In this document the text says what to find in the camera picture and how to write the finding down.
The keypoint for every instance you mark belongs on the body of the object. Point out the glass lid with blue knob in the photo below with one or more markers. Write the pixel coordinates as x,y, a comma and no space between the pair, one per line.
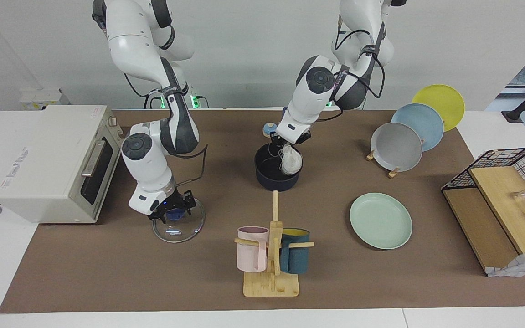
185,230

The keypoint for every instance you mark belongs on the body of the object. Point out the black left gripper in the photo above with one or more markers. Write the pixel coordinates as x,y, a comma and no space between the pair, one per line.
290,142

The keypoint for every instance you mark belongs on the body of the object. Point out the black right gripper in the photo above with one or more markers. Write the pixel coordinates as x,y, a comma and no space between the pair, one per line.
176,202

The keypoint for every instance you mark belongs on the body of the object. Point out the pink mug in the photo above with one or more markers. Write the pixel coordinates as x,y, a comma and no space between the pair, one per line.
249,257

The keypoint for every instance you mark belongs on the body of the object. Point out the cream toaster oven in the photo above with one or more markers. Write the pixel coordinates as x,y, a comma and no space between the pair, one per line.
48,159

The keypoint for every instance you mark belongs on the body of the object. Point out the small blue round timer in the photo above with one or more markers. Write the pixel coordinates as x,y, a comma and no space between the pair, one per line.
269,129

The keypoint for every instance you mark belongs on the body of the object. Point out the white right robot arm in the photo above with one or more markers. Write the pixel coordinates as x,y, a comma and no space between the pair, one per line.
146,168

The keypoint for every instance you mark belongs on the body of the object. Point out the yellow plate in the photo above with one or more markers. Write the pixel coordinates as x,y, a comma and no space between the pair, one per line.
442,100

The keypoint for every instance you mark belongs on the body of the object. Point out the wooden plate rack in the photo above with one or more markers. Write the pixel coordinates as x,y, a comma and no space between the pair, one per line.
393,173

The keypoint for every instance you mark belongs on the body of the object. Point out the dark teal mug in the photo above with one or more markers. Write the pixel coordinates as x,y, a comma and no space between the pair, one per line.
295,259

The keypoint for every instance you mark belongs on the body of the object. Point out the grey plate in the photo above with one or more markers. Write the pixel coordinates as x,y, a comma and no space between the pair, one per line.
397,148

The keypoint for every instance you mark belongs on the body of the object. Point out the brown table mat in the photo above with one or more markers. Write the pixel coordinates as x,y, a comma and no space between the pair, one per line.
107,273

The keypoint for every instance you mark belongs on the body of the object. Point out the light blue plate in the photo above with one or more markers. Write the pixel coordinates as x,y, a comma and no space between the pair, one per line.
424,123

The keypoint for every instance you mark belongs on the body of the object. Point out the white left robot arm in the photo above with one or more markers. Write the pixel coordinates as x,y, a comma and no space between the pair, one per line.
308,105

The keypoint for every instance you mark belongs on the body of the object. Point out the white wall socket box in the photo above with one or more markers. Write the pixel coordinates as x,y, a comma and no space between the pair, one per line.
41,98

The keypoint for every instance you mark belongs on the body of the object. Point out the wooden mug tree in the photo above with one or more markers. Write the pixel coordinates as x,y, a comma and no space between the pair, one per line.
271,284

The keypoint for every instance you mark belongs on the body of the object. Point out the light green plate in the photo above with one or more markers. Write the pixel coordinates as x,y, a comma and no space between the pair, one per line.
381,221

